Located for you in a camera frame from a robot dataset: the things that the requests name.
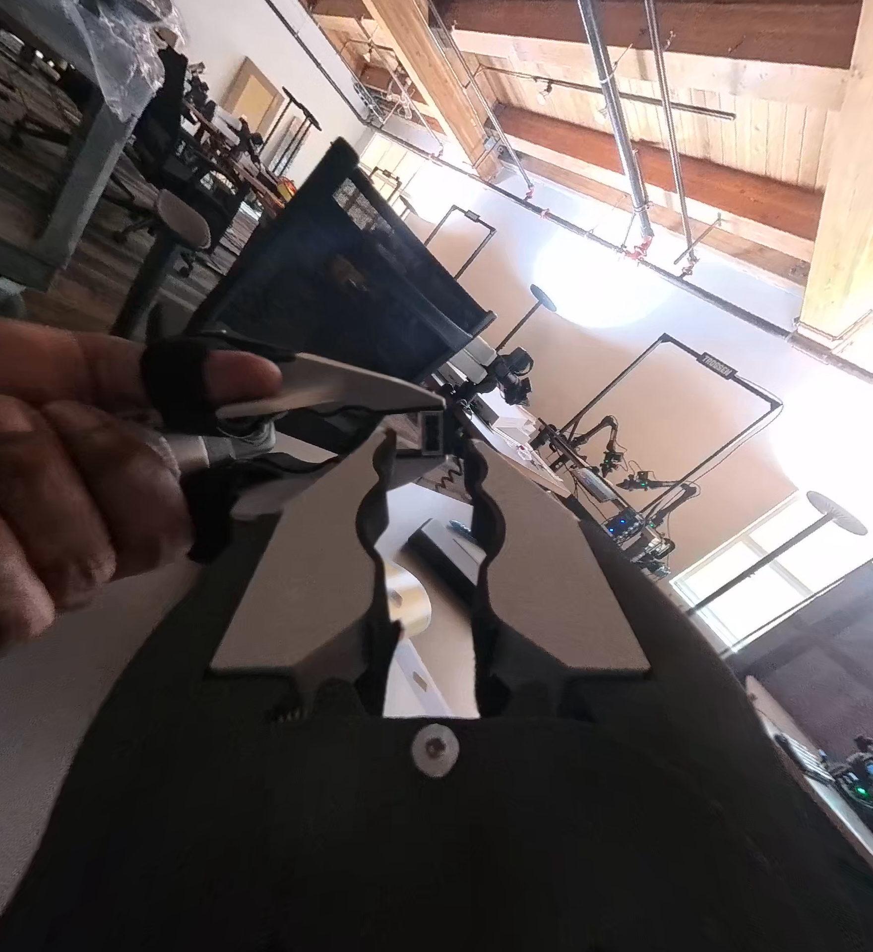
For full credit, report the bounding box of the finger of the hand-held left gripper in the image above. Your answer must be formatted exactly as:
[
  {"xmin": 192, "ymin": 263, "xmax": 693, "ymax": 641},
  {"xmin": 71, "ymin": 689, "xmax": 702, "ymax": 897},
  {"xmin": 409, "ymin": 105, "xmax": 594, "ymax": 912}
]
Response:
[
  {"xmin": 215, "ymin": 353, "xmax": 448, "ymax": 421},
  {"xmin": 230, "ymin": 461, "xmax": 341, "ymax": 522}
]

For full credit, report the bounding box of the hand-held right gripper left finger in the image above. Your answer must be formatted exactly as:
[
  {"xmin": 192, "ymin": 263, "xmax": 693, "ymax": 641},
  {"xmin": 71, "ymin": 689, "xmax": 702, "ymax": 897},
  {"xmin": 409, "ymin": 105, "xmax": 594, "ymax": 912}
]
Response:
[{"xmin": 209, "ymin": 430, "xmax": 402, "ymax": 716}]

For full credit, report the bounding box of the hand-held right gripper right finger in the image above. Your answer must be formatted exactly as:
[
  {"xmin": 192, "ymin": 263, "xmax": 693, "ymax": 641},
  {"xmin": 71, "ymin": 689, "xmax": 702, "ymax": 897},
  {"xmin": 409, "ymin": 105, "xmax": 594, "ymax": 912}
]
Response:
[{"xmin": 466, "ymin": 439, "xmax": 653, "ymax": 716}]

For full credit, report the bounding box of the grey toy brick assembly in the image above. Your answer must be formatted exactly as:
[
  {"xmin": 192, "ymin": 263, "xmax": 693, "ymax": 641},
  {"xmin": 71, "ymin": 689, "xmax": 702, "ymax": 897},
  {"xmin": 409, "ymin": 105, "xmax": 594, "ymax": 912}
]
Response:
[{"xmin": 415, "ymin": 408, "xmax": 450, "ymax": 457}]

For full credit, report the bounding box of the brown desk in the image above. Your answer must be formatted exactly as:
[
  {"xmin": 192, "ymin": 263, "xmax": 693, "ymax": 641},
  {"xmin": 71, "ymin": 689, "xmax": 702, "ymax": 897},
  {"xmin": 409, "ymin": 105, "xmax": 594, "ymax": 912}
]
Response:
[{"xmin": 0, "ymin": 402, "xmax": 580, "ymax": 952}]

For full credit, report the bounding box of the person's left hand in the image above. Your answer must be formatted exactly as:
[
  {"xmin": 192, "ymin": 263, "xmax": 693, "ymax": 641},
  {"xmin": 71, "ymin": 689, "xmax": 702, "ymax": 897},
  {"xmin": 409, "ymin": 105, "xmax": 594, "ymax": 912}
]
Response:
[{"xmin": 0, "ymin": 314, "xmax": 286, "ymax": 663}]

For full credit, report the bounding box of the black mesh office chair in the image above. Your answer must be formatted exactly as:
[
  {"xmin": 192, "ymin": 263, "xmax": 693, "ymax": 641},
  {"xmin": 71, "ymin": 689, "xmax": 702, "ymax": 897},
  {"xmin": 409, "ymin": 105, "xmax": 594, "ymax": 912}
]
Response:
[{"xmin": 113, "ymin": 137, "xmax": 499, "ymax": 389}]

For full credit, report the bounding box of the toy instruction booklet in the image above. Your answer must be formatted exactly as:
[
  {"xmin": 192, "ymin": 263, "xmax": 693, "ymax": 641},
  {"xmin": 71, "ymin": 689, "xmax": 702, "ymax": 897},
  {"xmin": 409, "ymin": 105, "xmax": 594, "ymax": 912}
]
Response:
[{"xmin": 375, "ymin": 556, "xmax": 454, "ymax": 719}]

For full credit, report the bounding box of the black power bank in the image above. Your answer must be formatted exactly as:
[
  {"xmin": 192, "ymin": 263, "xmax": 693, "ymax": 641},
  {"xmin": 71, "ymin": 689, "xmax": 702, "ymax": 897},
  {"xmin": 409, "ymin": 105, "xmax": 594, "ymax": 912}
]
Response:
[{"xmin": 401, "ymin": 516, "xmax": 484, "ymax": 597}]

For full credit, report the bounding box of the bright window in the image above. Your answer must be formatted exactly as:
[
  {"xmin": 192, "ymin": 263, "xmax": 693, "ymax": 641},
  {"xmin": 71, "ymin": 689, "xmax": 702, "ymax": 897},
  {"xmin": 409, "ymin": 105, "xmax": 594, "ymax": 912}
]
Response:
[{"xmin": 673, "ymin": 489, "xmax": 873, "ymax": 650}]

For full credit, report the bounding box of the black floor lamp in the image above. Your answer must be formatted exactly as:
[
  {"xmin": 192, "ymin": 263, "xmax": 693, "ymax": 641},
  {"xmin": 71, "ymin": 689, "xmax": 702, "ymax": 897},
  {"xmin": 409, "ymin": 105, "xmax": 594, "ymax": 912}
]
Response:
[
  {"xmin": 684, "ymin": 489, "xmax": 871, "ymax": 616},
  {"xmin": 495, "ymin": 283, "xmax": 560, "ymax": 352}
]

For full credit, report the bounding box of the dark hanging panel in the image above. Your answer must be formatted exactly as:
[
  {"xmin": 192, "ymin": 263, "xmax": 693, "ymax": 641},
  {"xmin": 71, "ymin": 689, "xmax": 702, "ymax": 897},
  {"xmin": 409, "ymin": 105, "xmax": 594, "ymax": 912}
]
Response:
[{"xmin": 725, "ymin": 556, "xmax": 873, "ymax": 739}]

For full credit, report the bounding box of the plastic wrapped dark bundle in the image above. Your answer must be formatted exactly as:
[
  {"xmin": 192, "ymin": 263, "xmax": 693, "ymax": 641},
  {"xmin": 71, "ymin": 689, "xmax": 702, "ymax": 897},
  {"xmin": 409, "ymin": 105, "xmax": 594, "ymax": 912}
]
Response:
[{"xmin": 72, "ymin": 0, "xmax": 186, "ymax": 121}]

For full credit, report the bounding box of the wooden background table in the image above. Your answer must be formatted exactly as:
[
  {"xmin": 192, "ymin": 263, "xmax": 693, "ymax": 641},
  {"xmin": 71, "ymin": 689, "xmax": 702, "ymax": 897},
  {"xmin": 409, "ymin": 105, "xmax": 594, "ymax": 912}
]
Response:
[{"xmin": 744, "ymin": 673, "xmax": 873, "ymax": 895}]

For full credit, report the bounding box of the silver ceiling pipe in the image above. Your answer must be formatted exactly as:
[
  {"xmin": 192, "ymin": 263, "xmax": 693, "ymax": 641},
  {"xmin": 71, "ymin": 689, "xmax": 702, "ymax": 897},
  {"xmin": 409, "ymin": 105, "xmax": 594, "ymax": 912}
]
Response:
[
  {"xmin": 643, "ymin": 0, "xmax": 703, "ymax": 278},
  {"xmin": 576, "ymin": 0, "xmax": 658, "ymax": 259}
]

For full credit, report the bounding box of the black robot arm with camera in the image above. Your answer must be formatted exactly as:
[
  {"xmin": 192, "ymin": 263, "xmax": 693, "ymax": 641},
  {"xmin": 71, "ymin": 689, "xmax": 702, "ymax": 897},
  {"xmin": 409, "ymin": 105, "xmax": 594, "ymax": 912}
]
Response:
[{"xmin": 472, "ymin": 345, "xmax": 536, "ymax": 408}]

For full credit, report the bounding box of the black metal frame stand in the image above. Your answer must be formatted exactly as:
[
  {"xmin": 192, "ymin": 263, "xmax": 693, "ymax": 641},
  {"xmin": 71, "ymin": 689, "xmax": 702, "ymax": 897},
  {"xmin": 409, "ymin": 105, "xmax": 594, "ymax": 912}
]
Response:
[
  {"xmin": 547, "ymin": 332, "xmax": 785, "ymax": 516},
  {"xmin": 420, "ymin": 204, "xmax": 499, "ymax": 255}
]

